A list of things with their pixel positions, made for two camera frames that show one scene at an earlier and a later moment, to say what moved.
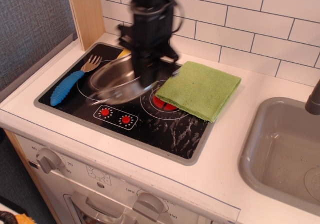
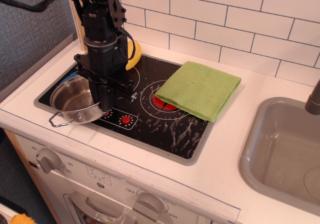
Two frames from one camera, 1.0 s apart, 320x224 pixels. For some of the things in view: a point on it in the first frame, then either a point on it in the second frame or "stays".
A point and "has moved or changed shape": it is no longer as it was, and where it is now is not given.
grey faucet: [312, 105] stays
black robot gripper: [151, 32] -> [106, 63]
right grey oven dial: [149, 205] stays
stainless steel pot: [115, 82] has moved or changed shape
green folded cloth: [202, 91] stays
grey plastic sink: [280, 155] stays
